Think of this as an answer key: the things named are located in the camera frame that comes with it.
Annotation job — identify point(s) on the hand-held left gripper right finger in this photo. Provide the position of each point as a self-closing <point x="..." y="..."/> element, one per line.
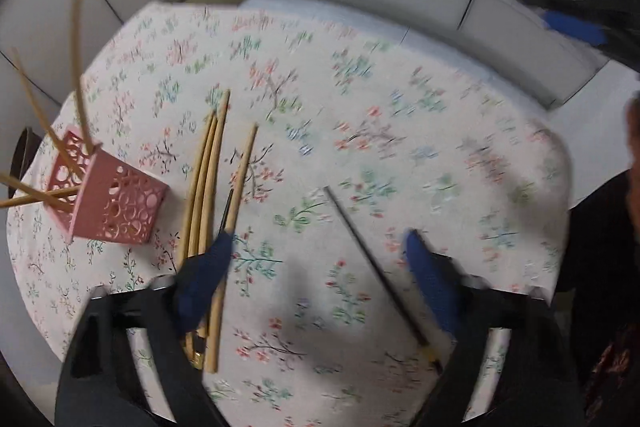
<point x="430" y="277"/>

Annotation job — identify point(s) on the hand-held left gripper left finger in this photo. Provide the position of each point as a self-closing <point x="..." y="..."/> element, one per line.
<point x="205" y="277"/>

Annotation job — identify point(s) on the pink perforated utensil holder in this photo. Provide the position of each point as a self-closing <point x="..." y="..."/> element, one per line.
<point x="120" y="202"/>

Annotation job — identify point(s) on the floral tablecloth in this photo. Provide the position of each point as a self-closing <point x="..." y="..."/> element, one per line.
<point x="350" y="107"/>

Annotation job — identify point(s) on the black chopstick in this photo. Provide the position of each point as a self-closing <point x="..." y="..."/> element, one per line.
<point x="226" y="212"/>
<point x="370" y="257"/>

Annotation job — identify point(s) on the person in dark clothes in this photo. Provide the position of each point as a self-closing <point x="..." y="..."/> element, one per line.
<point x="605" y="282"/>

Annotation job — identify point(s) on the bamboo chopstick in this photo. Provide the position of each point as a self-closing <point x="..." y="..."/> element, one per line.
<point x="216" y="177"/>
<point x="41" y="112"/>
<point x="243" y="187"/>
<point x="65" y="192"/>
<point x="77" y="57"/>
<point x="15" y="183"/>
<point x="202" y="192"/>
<point x="191" y="192"/>

